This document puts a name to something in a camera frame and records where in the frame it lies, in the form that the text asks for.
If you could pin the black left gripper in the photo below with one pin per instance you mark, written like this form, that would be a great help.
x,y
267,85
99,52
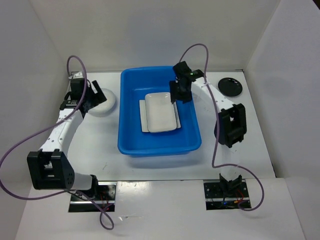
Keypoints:
x,y
99,97

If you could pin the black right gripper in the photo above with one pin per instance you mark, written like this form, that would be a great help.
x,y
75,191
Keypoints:
x,y
173,93

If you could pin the white round fluted bowl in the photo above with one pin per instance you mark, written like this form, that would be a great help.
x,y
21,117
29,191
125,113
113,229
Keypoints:
x,y
105,108

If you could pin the cream rectangular plate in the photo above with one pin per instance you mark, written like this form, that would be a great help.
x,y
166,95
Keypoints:
x,y
159,98

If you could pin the white square black-rimmed plate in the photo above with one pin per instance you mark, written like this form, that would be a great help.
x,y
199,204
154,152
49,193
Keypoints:
x,y
157,119

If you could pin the black round plate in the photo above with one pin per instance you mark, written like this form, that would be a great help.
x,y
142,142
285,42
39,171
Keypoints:
x,y
230,87

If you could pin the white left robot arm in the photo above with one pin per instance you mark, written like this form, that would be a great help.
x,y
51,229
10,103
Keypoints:
x,y
49,167

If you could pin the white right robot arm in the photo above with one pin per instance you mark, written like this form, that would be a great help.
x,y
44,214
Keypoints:
x,y
231,124

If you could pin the blue plastic bin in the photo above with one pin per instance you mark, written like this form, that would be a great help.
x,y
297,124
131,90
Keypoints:
x,y
135,84

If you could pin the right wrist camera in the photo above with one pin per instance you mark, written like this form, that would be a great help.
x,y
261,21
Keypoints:
x,y
194,75

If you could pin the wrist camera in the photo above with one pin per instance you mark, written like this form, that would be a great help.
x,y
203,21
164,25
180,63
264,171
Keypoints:
x,y
77,83
194,75

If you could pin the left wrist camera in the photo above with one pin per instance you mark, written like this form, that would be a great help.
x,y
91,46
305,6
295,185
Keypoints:
x,y
77,83

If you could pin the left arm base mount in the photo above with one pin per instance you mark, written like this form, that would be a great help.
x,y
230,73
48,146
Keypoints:
x,y
104,196

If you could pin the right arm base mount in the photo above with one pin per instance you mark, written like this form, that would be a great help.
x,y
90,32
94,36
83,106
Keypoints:
x,y
216,199

